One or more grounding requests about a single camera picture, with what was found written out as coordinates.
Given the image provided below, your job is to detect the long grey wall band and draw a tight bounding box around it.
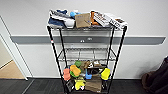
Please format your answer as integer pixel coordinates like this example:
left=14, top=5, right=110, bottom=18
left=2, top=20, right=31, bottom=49
left=9, top=35, right=168, bottom=46

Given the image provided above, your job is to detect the small white container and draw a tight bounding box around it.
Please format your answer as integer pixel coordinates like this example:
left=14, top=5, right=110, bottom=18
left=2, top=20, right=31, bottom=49
left=64, top=18, right=76, bottom=29

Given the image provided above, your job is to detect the brown cloth bundle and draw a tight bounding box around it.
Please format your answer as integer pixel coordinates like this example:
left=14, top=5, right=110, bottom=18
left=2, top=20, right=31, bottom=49
left=140, top=71, right=158, bottom=93

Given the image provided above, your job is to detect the orange package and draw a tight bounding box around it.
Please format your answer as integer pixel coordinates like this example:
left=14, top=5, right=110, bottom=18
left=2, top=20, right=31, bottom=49
left=90, top=10, right=101, bottom=27

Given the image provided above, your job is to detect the navy and white package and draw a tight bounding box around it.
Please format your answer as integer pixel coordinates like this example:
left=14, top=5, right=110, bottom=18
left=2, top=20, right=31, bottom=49
left=47, top=9, right=68, bottom=30

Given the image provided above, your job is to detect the small yellow toy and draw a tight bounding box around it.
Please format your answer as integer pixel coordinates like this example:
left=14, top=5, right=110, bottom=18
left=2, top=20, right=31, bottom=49
left=74, top=79, right=87, bottom=91

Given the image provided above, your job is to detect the brown cardboard box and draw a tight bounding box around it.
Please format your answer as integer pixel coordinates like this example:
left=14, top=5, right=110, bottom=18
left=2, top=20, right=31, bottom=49
left=74, top=12, right=92, bottom=29

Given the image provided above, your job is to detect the blue cup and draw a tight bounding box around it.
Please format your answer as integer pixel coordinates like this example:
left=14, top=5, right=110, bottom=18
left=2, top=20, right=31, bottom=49
left=84, top=68, right=93, bottom=81

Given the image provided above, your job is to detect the brown white box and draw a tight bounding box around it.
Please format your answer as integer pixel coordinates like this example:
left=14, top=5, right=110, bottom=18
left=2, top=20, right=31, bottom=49
left=91, top=59, right=105, bottom=70

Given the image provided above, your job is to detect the orange yellow toy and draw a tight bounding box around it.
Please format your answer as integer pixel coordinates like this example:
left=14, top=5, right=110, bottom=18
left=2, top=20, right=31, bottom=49
left=69, top=64, right=82, bottom=78

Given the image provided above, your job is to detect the white box with grey print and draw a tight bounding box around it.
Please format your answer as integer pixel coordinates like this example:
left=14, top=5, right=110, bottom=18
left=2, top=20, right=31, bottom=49
left=94, top=11, right=113, bottom=28

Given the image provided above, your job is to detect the wide white wall socket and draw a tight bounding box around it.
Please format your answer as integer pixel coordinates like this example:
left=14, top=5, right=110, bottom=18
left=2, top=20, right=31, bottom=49
left=86, top=37, right=93, bottom=42

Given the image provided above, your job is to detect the white door frame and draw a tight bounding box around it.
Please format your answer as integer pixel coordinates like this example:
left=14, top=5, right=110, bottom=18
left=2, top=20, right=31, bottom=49
left=0, top=15, right=30, bottom=81

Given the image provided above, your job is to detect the coral pink toy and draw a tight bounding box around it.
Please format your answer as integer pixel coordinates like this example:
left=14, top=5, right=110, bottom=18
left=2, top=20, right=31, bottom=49
left=62, top=67, right=72, bottom=82

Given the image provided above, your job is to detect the black wire shelf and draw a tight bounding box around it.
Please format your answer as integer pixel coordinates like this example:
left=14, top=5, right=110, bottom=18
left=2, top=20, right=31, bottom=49
left=46, top=25, right=129, bottom=94

